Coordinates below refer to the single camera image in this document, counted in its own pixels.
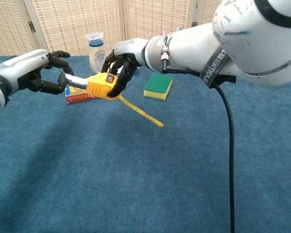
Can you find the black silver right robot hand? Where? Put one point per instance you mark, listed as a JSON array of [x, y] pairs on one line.
[[131, 48]]

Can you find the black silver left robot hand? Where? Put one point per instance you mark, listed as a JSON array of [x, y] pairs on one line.
[[21, 65]]

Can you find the yellow tape measure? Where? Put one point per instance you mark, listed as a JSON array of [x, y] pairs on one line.
[[99, 86]]

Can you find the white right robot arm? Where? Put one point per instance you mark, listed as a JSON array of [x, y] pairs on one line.
[[196, 46]]

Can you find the clear bottle with white liquid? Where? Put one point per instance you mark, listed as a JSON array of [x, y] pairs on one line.
[[97, 55]]

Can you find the green yellow sponge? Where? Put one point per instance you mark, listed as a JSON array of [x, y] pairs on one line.
[[157, 83]]

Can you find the woven folding screen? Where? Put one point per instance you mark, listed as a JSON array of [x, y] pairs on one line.
[[75, 24]]

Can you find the orange printed carton box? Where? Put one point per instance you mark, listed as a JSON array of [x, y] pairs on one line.
[[77, 97]]

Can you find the blue table cloth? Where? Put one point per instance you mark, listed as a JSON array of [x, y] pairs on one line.
[[135, 170]]

